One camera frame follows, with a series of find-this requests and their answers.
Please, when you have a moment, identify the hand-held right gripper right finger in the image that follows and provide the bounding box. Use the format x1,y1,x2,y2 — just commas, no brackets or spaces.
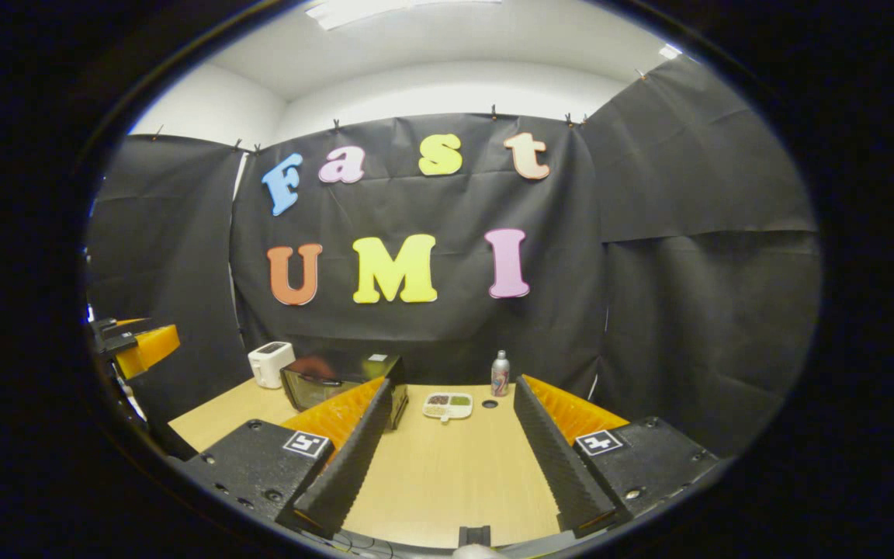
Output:
513,375,719,539

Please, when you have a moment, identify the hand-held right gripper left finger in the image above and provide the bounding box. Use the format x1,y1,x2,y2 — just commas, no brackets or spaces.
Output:
175,377,393,539

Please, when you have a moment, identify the black electric oven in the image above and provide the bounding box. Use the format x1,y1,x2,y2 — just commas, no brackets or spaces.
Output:
279,353,409,430

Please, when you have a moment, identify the silver drink bottle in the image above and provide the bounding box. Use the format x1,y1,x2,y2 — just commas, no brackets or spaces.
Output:
490,349,511,398

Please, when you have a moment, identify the white divided dish with beans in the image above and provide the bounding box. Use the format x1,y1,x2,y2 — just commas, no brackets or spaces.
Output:
422,392,474,424

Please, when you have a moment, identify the white toaster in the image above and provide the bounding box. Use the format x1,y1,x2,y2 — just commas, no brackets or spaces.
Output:
248,342,296,389

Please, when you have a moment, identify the black backdrop cloth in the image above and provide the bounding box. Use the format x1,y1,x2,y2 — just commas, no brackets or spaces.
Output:
86,54,820,459

